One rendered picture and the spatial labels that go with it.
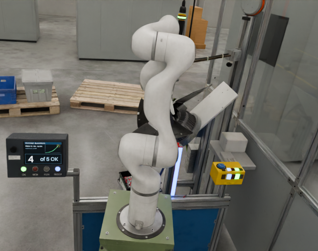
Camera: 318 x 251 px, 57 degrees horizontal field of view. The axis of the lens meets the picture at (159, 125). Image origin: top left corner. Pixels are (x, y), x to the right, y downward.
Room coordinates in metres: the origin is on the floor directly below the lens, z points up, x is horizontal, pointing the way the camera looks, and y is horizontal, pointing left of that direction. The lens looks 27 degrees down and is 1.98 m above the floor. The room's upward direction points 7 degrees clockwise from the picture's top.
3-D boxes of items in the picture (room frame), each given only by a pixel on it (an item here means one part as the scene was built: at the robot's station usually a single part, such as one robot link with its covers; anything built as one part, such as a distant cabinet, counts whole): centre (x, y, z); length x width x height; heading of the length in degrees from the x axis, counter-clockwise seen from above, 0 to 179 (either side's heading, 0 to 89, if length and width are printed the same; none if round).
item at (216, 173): (1.38, -0.42, 1.02); 0.16 x 0.10 x 0.11; 103
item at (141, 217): (0.97, 0.03, 1.10); 0.19 x 0.19 x 0.18
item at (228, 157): (1.80, -0.53, 0.87); 0.15 x 0.09 x 0.02; 13
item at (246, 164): (1.90, -0.56, 0.85); 0.36 x 0.24 x 0.03; 13
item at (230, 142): (1.98, -0.57, 0.92); 0.17 x 0.16 x 0.11; 103
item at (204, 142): (1.87, -0.35, 0.58); 0.09 x 0.05 x 1.15; 13
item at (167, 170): (1.82, -0.12, 0.46); 0.09 x 0.05 x 0.91; 13
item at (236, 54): (2.13, -0.47, 1.53); 0.10 x 0.07 x 0.09; 138
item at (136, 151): (0.97, 0.05, 1.31); 0.19 x 0.12 x 0.24; 89
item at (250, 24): (2.20, -0.53, 0.90); 0.08 x 0.06 x 1.80; 48
